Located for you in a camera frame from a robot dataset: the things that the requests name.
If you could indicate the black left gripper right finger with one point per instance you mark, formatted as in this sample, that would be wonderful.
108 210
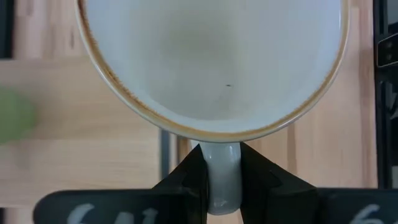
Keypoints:
264 186

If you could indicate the cream white mug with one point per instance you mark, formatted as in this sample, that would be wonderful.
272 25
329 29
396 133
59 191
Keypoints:
217 62

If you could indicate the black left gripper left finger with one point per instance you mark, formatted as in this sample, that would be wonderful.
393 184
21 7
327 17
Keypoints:
196 174

